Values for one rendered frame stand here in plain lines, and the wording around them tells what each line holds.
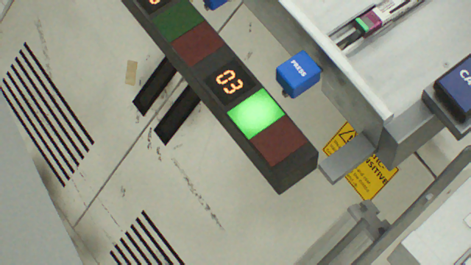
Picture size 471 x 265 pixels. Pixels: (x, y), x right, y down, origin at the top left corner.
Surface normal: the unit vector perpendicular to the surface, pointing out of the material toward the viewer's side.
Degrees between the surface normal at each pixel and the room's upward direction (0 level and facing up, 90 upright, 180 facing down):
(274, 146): 46
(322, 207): 90
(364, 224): 90
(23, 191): 0
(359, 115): 136
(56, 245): 0
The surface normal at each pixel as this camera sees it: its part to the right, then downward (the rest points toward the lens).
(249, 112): -0.03, -0.39
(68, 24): -0.58, 0.11
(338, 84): -0.80, 0.56
